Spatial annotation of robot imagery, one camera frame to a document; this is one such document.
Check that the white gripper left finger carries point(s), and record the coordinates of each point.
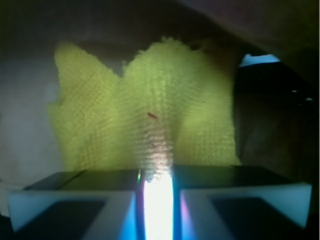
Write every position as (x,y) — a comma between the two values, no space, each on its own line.
(80,205)

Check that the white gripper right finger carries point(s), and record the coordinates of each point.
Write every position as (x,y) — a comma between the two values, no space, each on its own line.
(237,203)

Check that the yellow cloth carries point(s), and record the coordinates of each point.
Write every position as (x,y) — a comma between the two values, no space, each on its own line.
(172,105)

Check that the brown paper bag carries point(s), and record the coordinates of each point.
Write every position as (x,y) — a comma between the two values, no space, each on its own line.
(115,30)

